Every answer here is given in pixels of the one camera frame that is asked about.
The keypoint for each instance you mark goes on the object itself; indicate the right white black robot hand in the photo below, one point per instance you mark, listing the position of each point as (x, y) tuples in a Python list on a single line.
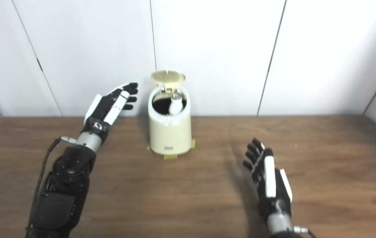
[(274, 191)]

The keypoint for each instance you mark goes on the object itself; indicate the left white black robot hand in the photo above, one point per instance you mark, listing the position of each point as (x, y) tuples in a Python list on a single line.
[(103, 110)]

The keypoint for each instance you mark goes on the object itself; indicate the cream-colored plastic bin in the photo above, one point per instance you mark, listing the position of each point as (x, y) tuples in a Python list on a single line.
[(169, 135)]

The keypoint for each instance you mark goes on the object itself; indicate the small white plastic bottle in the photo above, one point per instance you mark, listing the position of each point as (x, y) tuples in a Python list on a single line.
[(175, 105)]

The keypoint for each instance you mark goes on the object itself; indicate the cream round bin lid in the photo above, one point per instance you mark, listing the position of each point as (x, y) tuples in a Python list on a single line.
[(168, 76)]

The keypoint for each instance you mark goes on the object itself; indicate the black wall panel hinge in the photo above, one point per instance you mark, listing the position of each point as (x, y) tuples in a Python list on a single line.
[(39, 64)]

